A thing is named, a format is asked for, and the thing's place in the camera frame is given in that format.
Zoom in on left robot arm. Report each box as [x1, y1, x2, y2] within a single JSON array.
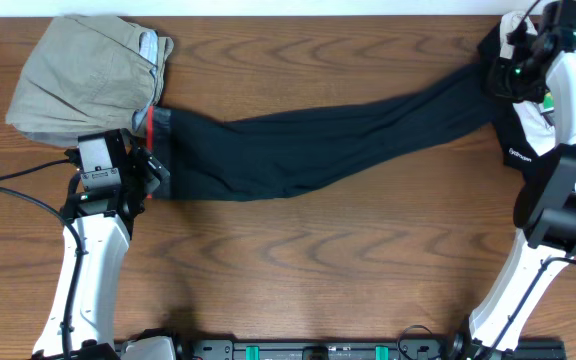
[[32, 129, 175, 359]]

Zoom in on black white t-shirt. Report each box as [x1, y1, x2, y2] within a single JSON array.
[[478, 11, 555, 181]]

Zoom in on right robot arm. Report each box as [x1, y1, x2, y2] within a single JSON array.
[[450, 26, 576, 359]]

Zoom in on black leggings red waistband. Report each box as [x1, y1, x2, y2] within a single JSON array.
[[146, 64, 504, 202]]

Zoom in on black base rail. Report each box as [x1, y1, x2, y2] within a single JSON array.
[[115, 327, 569, 360]]

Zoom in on folded khaki pants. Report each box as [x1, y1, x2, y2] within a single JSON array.
[[5, 15, 174, 147]]

